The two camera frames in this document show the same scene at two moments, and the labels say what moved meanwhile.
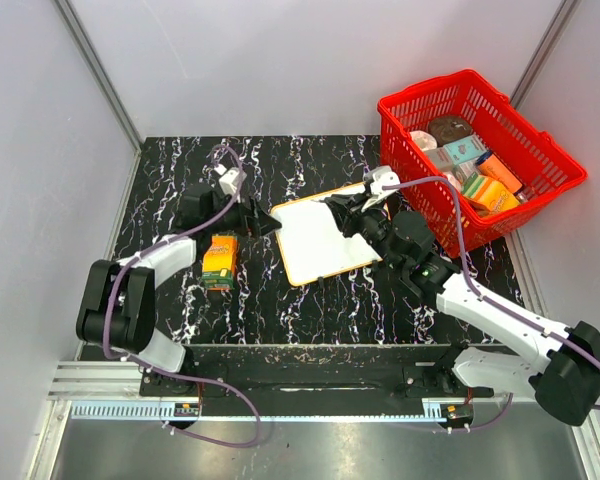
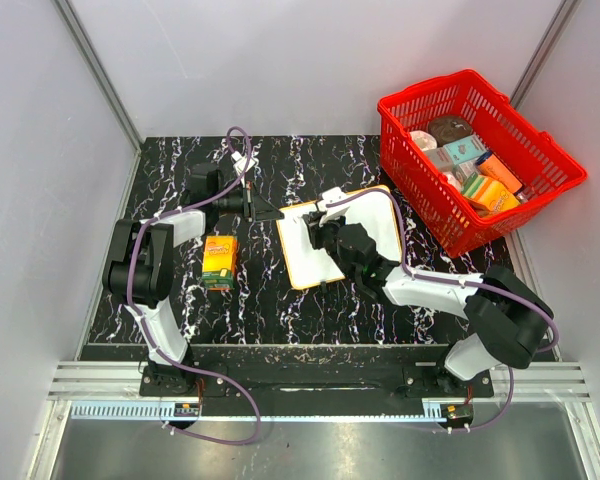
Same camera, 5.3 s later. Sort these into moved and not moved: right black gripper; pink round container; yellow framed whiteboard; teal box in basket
Moved: right black gripper
Not moved: teal box in basket; yellow framed whiteboard; pink round container
